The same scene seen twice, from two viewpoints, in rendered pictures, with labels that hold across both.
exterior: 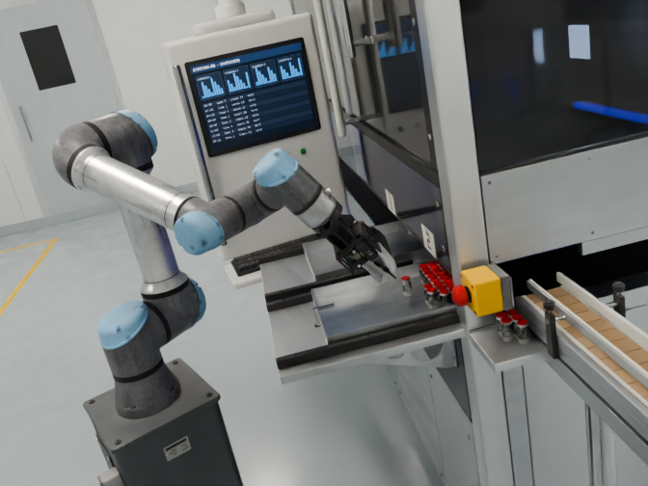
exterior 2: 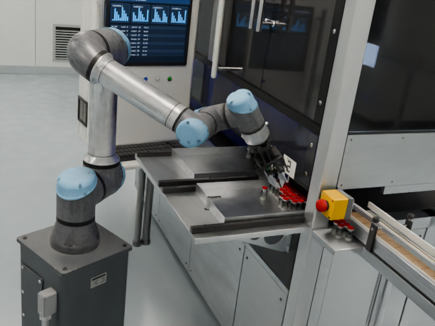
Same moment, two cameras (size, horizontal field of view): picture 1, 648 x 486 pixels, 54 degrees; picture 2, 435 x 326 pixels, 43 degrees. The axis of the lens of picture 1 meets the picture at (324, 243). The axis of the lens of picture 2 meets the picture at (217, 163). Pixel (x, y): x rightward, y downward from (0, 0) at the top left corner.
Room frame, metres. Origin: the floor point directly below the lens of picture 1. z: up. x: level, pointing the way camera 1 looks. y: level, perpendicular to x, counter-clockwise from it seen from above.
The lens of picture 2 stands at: (-0.25, 0.61, 1.70)
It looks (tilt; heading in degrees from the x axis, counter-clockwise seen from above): 21 degrees down; 340
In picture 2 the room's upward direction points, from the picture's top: 7 degrees clockwise
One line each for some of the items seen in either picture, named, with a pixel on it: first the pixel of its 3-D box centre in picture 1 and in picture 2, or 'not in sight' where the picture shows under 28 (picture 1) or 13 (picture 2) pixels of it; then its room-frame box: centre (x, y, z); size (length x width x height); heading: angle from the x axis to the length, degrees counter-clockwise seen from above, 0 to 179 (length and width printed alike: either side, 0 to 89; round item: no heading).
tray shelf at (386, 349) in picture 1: (357, 286); (222, 187); (1.49, -0.06, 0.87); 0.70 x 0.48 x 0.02; 5
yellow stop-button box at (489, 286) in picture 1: (485, 289); (334, 204); (1.09, -0.29, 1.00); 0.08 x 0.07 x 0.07; 95
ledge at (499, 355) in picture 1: (514, 343); (340, 240); (1.08, -0.33, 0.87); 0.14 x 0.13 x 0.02; 95
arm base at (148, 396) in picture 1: (143, 381); (75, 228); (1.30, 0.48, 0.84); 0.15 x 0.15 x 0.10
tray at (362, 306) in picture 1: (390, 300); (254, 200); (1.33, -0.12, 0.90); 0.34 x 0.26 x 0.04; 95
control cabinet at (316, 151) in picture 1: (257, 133); (137, 56); (2.22, 0.15, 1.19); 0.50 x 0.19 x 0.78; 104
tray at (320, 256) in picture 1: (366, 250); (222, 162); (1.67, -0.12, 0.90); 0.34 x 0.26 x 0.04; 95
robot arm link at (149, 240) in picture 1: (146, 229); (102, 117); (1.41, 0.40, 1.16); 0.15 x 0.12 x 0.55; 141
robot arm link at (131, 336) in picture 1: (130, 336); (78, 193); (1.30, 0.47, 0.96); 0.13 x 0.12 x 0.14; 141
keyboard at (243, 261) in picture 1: (289, 250); (146, 150); (2.02, 0.12, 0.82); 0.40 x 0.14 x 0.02; 104
